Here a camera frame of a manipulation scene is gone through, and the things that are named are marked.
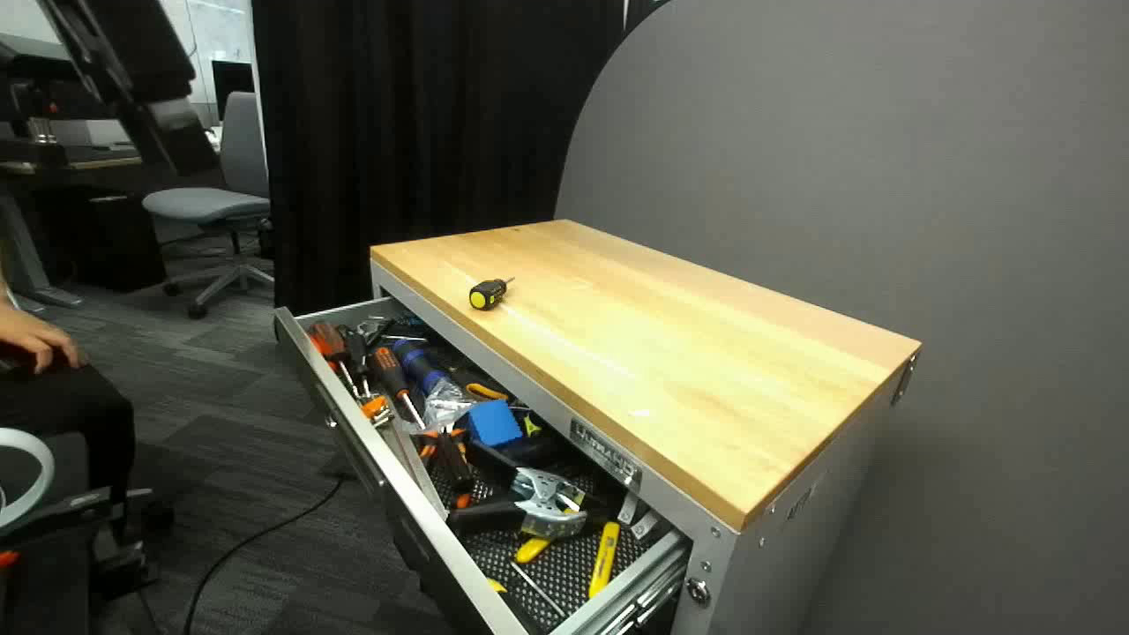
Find white curved hose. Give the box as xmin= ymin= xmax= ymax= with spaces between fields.
xmin=0 ymin=422 xmax=60 ymax=532

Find black computer monitor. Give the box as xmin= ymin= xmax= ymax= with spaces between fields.
xmin=207 ymin=55 xmax=257 ymax=118

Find black equipment stand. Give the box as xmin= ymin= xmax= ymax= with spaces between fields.
xmin=30 ymin=0 xmax=197 ymax=179

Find long yellow handled tool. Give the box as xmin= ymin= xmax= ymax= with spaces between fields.
xmin=585 ymin=519 xmax=624 ymax=603

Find orange black handled screwdriver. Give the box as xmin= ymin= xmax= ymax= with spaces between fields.
xmin=368 ymin=342 xmax=430 ymax=430

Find black shoe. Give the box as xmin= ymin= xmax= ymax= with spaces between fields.
xmin=93 ymin=490 xmax=178 ymax=592

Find grey rounded partition panel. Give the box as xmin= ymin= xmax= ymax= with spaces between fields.
xmin=551 ymin=0 xmax=1129 ymax=635

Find person's leg black trousers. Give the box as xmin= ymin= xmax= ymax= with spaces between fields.
xmin=0 ymin=360 xmax=141 ymax=511

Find small orange tool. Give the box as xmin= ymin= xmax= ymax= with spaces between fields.
xmin=360 ymin=390 xmax=397 ymax=430

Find silver metal clamp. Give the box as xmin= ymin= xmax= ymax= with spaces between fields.
xmin=507 ymin=463 xmax=594 ymax=540

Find black perforated drawer liner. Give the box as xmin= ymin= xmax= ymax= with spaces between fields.
xmin=456 ymin=514 xmax=664 ymax=629

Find metal cabinet brand badge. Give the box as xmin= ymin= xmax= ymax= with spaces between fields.
xmin=569 ymin=417 xmax=645 ymax=490

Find black floor cable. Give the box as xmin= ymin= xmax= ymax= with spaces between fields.
xmin=178 ymin=469 xmax=351 ymax=635

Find grey tool cabinet wood top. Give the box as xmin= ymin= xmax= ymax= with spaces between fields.
xmin=368 ymin=215 xmax=923 ymax=635

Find dark office desk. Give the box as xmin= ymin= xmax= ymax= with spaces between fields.
xmin=0 ymin=142 xmax=168 ymax=311

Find blue box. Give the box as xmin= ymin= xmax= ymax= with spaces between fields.
xmin=467 ymin=399 xmax=528 ymax=452

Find grey metal cabinet drawer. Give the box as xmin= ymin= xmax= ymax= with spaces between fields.
xmin=271 ymin=293 xmax=699 ymax=635

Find orange black pliers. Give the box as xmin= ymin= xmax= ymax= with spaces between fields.
xmin=409 ymin=425 xmax=500 ymax=511

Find person's bare hand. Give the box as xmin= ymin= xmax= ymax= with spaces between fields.
xmin=0 ymin=300 xmax=84 ymax=376

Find blue handled screwdriver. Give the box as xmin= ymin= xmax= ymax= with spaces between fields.
xmin=393 ymin=335 xmax=460 ymax=399

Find black curtain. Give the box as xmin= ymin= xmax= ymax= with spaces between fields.
xmin=246 ymin=0 xmax=667 ymax=317

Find steel drawer slide rail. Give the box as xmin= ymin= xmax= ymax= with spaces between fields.
xmin=551 ymin=530 xmax=699 ymax=635

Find stubby black yellow screwdriver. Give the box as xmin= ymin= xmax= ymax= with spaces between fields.
xmin=467 ymin=273 xmax=514 ymax=313

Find grey office chair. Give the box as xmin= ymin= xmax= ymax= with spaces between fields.
xmin=138 ymin=86 xmax=277 ymax=320

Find clear plastic bag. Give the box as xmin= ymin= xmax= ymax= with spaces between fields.
xmin=421 ymin=375 xmax=480 ymax=433

